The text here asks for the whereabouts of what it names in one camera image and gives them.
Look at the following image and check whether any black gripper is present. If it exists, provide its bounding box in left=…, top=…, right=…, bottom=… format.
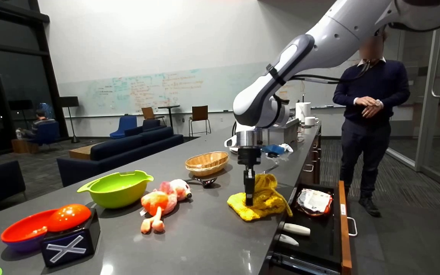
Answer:
left=237, top=146, right=261, bottom=206

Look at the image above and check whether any yellow cloth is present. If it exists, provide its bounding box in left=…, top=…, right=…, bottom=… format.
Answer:
left=226, top=172, right=293, bottom=221

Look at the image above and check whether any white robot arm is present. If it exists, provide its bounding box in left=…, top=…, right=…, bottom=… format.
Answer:
left=234, top=0, right=440, bottom=212

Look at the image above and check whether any woven wicker basket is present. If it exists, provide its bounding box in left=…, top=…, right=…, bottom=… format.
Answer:
left=185, top=151, right=229, bottom=177

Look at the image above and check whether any white orange snack bag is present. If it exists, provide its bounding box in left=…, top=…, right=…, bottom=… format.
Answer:
left=296, top=187, right=333, bottom=216

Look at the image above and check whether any brown chair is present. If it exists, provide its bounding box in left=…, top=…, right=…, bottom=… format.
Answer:
left=188, top=105, right=211, bottom=134

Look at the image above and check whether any orange pink plush toy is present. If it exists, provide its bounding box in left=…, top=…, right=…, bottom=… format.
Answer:
left=140, top=178, right=192, bottom=233

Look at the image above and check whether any open wooden front drawer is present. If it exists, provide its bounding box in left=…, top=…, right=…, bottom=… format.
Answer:
left=260, top=181, right=353, bottom=275

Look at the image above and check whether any dark blue sofa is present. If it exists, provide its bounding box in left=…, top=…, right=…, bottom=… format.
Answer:
left=56, top=126, right=183, bottom=186

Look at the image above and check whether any green plastic bowl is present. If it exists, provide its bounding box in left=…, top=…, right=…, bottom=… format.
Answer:
left=78, top=169, right=154, bottom=209

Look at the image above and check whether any person in dark sweater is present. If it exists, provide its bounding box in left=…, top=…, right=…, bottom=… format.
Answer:
left=333, top=30, right=409, bottom=216

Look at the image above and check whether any black box white cross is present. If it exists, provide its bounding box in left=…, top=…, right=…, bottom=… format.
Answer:
left=40, top=210, right=101, bottom=268

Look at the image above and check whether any orange plastic bowl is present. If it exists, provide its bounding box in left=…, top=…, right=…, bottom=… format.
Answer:
left=0, top=203, right=91, bottom=252

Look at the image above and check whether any metal drawer handle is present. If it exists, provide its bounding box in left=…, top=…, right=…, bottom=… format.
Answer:
left=347, top=216, right=359, bottom=236

